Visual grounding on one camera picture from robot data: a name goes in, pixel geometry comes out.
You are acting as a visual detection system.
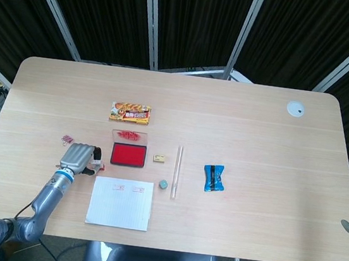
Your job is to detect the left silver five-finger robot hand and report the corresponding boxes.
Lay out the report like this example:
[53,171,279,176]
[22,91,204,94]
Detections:
[57,140,108,179]

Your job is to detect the pink binder clips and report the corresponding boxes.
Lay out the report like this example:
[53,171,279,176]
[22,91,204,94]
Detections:
[60,134,75,148]

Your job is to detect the red ink pad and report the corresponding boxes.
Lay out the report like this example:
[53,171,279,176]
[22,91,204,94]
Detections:
[108,128,149,169]

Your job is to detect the white lined paper sheet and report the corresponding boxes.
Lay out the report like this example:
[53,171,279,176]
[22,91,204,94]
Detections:
[83,174,155,232]

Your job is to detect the orange snack box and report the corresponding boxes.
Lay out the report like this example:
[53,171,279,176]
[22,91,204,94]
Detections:
[108,99,152,126]

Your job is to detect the clear plastic ruler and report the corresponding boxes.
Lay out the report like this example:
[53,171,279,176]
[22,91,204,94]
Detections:
[169,145,185,201]

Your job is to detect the blue snack packet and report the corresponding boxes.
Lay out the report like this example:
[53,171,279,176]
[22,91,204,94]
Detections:
[201,162,230,195]

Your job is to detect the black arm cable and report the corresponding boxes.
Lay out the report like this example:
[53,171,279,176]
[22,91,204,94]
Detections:
[13,198,35,224]

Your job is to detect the black floor cable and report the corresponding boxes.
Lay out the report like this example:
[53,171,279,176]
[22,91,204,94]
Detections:
[32,234,87,261]

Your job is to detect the white round cable grommet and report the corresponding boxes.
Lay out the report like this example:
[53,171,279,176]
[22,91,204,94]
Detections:
[285,100,306,118]

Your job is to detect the white screen base frame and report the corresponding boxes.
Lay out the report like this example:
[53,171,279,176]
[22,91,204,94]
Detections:
[162,59,256,84]

